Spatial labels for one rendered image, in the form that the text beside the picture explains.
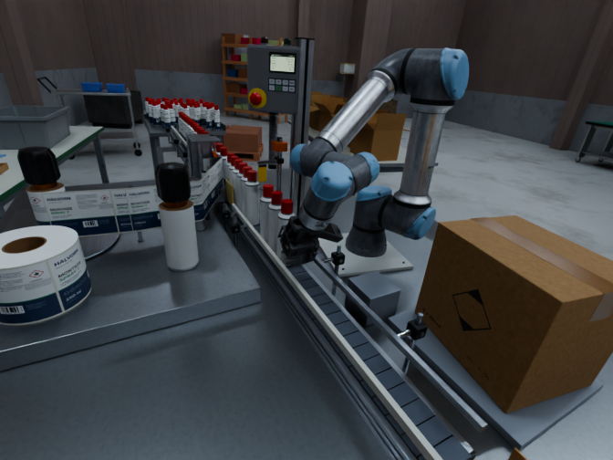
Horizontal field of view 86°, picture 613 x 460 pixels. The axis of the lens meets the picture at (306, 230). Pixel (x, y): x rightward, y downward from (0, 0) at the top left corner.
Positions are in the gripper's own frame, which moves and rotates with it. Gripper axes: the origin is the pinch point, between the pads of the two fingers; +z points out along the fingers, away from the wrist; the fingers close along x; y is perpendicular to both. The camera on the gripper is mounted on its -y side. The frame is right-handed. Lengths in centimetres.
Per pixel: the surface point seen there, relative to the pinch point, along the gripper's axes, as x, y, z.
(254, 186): -35.5, 0.4, 8.8
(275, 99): -48, -6, -18
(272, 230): -13.3, 2.6, 3.7
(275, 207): -16.9, 1.6, -2.9
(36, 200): -40, 63, 10
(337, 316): 19.4, -1.4, -4.9
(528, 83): -481, -968, 220
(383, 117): -125, -137, 50
